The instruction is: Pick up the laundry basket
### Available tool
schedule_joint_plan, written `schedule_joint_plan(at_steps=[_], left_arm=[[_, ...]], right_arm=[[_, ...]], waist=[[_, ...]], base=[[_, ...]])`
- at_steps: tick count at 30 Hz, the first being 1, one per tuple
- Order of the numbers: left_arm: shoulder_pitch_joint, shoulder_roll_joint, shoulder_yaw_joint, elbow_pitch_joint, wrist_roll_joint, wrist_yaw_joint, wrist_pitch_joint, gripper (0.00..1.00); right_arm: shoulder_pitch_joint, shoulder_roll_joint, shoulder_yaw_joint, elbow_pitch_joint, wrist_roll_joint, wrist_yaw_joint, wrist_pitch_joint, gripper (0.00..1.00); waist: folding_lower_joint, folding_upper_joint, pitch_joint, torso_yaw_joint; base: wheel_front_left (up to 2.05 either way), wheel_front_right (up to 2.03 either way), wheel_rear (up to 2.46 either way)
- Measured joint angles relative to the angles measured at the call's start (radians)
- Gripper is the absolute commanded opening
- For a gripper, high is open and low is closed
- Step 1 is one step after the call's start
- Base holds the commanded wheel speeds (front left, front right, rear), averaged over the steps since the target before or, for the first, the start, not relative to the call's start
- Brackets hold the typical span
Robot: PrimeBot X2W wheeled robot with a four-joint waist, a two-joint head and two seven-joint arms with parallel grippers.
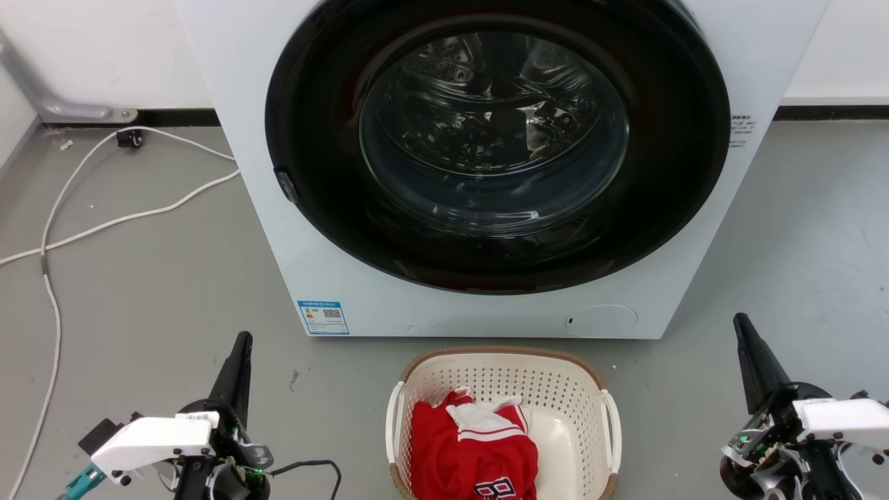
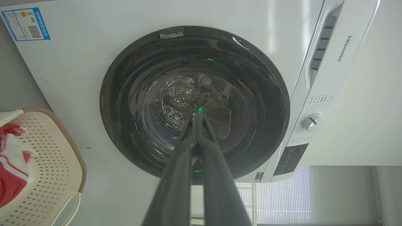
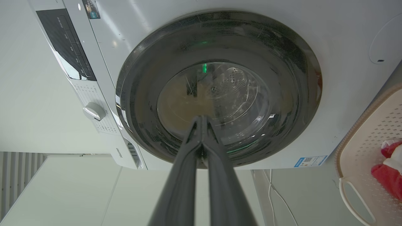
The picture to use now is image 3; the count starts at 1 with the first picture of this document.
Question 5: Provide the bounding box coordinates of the white power cable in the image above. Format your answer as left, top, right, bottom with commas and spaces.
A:
263, 169, 299, 226

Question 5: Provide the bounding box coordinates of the dark round washing machine door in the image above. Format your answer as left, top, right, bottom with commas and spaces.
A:
115, 11, 323, 167

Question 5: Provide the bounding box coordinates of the silver washing machine dial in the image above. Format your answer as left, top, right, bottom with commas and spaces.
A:
83, 102, 106, 121

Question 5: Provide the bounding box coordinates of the beige perforated laundry basket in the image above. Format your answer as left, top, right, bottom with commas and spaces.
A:
335, 82, 402, 226

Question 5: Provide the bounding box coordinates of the blue energy label sticker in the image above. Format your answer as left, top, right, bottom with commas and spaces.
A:
294, 155, 328, 168

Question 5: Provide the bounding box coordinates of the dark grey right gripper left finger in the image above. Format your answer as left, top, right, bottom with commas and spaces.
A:
148, 116, 202, 226

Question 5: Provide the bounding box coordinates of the red and white garment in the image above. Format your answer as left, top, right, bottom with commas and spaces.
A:
371, 140, 402, 201

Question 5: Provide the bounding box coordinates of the white front-load washing machine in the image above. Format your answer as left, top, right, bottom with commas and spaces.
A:
28, 0, 402, 171

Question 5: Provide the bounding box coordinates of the dark sticker on washer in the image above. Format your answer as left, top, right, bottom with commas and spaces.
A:
82, 0, 101, 19

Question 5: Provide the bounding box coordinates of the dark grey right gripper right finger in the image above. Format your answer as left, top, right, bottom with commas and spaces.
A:
201, 116, 258, 226

